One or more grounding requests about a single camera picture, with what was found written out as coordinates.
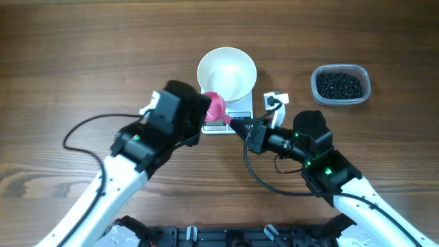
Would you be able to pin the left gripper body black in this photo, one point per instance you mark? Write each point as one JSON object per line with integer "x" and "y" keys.
{"x": 189, "y": 130}

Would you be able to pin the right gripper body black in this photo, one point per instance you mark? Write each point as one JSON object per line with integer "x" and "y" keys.
{"x": 258, "y": 145}

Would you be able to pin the pink plastic measuring scoop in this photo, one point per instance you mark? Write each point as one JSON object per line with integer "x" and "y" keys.
{"x": 217, "y": 109}

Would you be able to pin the black beans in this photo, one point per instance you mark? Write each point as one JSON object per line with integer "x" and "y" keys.
{"x": 338, "y": 86}

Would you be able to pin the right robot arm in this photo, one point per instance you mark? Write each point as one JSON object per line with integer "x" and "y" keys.
{"x": 365, "y": 219}

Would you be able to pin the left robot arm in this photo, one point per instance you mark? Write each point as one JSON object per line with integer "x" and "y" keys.
{"x": 138, "y": 150}

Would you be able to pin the white digital kitchen scale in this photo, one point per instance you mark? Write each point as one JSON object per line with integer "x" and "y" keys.
{"x": 240, "y": 109}

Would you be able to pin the white bowl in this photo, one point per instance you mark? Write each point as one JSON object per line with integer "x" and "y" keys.
{"x": 228, "y": 71}

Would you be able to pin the clear plastic food container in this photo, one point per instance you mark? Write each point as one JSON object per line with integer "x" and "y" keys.
{"x": 351, "y": 69}

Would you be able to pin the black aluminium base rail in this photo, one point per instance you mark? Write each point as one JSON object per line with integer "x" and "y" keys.
{"x": 171, "y": 236}

